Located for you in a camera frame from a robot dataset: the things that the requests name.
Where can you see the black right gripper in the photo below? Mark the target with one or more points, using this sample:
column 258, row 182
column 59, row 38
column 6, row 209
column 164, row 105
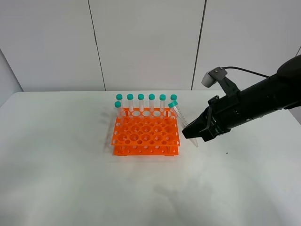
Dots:
column 218, row 118

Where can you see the teal capped test tube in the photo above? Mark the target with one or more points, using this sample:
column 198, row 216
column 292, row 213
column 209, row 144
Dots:
column 180, row 117

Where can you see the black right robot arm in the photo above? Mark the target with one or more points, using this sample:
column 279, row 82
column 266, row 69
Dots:
column 279, row 91

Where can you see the back row tube far right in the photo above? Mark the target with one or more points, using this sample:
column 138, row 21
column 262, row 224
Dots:
column 173, row 97

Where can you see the orange test tube rack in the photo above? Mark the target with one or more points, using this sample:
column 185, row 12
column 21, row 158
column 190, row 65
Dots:
column 146, row 133

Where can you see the second row tube left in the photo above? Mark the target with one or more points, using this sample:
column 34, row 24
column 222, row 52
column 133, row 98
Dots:
column 119, row 109

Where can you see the back row tube far left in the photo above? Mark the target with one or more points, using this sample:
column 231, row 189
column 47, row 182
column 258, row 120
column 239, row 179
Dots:
column 119, row 98

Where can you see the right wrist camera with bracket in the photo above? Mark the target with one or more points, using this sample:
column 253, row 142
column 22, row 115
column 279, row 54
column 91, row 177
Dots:
column 218, row 75

